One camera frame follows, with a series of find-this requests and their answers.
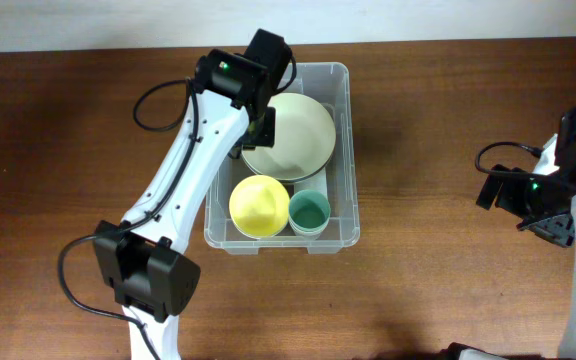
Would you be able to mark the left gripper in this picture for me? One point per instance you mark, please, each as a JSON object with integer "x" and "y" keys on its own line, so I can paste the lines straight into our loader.
{"x": 268, "y": 139}

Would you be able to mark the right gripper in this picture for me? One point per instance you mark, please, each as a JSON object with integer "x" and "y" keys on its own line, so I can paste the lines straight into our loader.
{"x": 560, "y": 231}

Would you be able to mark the yellow small bowl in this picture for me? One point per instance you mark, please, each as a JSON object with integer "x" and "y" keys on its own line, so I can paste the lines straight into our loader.
{"x": 258, "y": 206}

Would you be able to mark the green plastic cup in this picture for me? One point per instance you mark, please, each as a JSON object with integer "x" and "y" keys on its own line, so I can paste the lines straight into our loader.
{"x": 309, "y": 209}

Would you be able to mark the grey plastic cup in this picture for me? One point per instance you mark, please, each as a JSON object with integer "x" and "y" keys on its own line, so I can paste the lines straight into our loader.
{"x": 309, "y": 236}

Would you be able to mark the cream plastic cup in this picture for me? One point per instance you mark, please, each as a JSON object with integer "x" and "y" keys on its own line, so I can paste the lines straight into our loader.
{"x": 298, "y": 229}

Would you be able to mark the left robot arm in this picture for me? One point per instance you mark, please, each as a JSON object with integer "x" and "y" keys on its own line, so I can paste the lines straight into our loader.
{"x": 142, "y": 258}

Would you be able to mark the clear plastic storage bin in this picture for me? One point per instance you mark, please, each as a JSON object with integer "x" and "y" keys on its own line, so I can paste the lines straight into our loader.
{"x": 327, "y": 83}

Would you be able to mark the white label in bin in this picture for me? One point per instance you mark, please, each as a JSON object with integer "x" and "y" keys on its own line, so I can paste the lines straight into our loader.
{"x": 317, "y": 182}

